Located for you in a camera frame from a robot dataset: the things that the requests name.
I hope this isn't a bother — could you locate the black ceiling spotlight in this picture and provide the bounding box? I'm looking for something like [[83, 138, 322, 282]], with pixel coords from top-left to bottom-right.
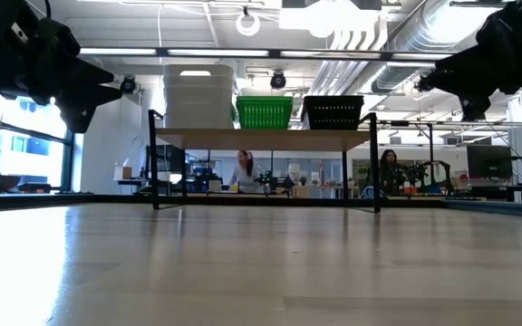
[[269, 71, 287, 91], [119, 75, 138, 95]]

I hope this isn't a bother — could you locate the wooden shelf with black legs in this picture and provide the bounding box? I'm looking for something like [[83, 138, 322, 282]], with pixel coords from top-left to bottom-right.
[[147, 109, 382, 214]]

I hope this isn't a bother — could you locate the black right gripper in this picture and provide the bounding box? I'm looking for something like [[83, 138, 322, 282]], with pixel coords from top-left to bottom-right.
[[417, 0, 522, 121]]

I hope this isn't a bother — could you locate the black ceiling rail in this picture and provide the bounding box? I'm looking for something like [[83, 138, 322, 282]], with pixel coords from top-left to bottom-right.
[[449, 0, 511, 8]]

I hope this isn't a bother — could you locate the white ring lamp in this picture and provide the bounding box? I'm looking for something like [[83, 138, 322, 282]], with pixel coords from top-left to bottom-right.
[[236, 11, 262, 37]]

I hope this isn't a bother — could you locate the black aluminium crossbar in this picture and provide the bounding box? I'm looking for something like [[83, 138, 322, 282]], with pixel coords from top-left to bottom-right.
[[0, 193, 446, 210]]

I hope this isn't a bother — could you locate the black aluminium side frame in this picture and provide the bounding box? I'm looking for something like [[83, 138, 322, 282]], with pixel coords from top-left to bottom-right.
[[441, 197, 522, 220]]

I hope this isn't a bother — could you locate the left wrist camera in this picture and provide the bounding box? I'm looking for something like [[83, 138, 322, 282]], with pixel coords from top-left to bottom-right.
[[9, 21, 25, 45]]

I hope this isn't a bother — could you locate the black background rig frame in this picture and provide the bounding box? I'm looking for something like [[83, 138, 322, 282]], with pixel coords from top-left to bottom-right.
[[376, 118, 434, 150]]

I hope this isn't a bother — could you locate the long ceiling light bar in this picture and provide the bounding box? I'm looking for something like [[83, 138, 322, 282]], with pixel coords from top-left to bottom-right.
[[79, 46, 457, 63]]

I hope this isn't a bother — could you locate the silver ventilation duct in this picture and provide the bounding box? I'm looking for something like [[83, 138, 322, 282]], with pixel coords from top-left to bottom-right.
[[370, 0, 487, 94]]

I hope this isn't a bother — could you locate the person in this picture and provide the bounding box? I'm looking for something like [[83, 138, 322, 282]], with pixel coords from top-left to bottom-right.
[[376, 149, 402, 197], [228, 149, 262, 194]]

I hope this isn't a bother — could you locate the large window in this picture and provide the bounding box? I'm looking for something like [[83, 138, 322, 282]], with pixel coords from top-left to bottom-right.
[[0, 88, 77, 195]]

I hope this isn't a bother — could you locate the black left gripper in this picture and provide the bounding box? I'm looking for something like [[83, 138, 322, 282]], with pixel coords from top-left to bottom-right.
[[0, 0, 124, 134]]

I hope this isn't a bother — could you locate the black monitor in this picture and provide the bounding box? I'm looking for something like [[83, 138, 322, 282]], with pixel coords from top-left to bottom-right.
[[466, 144, 514, 181]]

